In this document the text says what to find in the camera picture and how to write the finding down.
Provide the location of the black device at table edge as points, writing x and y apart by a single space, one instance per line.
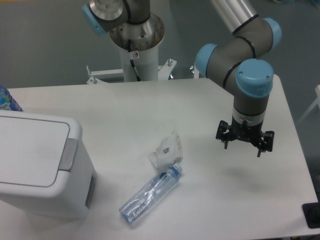
311 213

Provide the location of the white frame at right edge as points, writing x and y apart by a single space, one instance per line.
314 104

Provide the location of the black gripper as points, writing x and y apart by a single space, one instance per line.
253 134

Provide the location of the crumpled white plastic wrapper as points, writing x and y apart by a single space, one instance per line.
168 153

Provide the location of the white trash can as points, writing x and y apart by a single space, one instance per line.
45 168

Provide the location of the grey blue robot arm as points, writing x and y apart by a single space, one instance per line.
236 67

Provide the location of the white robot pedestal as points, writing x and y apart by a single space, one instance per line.
138 46

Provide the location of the clear plastic water bottle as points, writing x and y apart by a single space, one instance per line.
151 193

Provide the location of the blue labelled bottle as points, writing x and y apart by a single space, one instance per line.
7 102

